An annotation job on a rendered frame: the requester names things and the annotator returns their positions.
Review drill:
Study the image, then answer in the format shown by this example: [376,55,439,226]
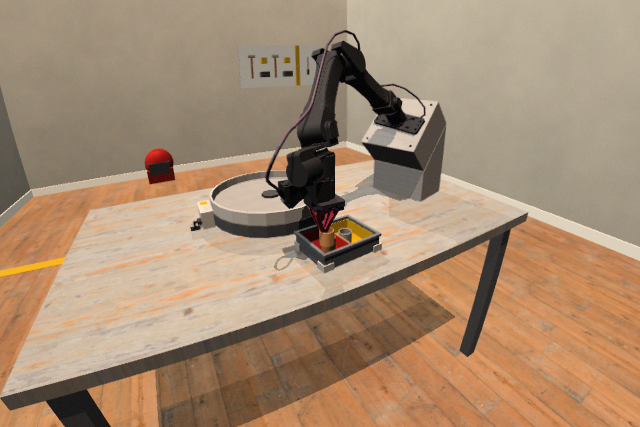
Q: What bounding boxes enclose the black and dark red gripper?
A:
[304,176,345,233]

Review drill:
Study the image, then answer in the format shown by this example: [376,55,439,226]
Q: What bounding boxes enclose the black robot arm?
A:
[278,41,425,209]

